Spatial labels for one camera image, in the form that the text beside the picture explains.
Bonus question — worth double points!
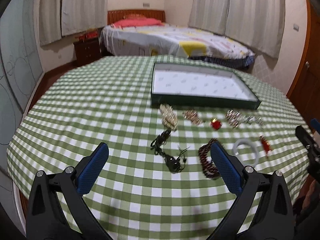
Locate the red tassel gold charm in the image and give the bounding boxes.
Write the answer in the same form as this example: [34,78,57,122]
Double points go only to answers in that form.
[259,135,272,157]

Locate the white jade bangle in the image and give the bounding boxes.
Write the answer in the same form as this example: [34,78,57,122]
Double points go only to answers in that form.
[232,138,259,167]

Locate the dark red bead bracelet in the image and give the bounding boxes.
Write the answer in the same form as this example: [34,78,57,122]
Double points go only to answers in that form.
[198,138,222,180]

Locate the red gold knot charm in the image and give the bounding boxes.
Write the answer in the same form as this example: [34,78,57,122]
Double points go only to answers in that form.
[210,118,222,130]

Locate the black cord pendant necklace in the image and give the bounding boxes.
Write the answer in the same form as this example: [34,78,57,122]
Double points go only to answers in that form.
[150,128,190,173]

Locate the rose gold chain brooch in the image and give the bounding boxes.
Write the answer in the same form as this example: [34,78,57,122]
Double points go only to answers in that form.
[183,109,204,126]

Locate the cream pearl bracelet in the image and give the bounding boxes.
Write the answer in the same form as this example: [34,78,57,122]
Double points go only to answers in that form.
[159,103,179,131]

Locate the person right hand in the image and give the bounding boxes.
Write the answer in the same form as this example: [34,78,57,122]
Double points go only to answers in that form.
[302,180,319,211]

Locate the wooden door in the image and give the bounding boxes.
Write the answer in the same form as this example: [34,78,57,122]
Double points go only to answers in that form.
[287,0,320,126]

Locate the green white checkered tablecloth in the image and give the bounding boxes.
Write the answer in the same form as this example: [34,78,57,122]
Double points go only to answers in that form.
[7,56,309,239]

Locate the green shallow tray box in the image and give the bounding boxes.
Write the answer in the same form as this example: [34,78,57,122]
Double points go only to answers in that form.
[150,62,261,110]

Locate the right window curtain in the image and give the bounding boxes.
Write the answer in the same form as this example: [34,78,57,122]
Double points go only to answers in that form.
[188,0,285,59]

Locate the window curtain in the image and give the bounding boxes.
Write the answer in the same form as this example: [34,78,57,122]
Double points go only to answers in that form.
[188,0,285,59]
[39,0,107,46]

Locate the frosted glass wardrobe door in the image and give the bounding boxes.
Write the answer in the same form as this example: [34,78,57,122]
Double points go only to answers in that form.
[0,0,46,176]

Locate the dark wooden nightstand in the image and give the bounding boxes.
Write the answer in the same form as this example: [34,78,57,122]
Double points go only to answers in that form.
[73,37,101,66]

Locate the red boxes on nightstand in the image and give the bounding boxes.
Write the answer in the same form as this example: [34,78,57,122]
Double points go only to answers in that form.
[75,29,99,41]

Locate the bed with patterned sheet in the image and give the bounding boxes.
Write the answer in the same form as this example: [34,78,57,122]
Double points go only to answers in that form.
[100,24,255,70]

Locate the left window curtain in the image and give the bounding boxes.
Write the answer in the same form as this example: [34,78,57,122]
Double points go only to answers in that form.
[39,0,107,46]

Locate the wooden headboard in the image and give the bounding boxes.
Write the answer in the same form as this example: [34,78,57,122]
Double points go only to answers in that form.
[107,9,166,25]

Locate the red pink pillow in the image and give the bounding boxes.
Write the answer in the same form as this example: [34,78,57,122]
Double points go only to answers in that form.
[111,18,163,28]

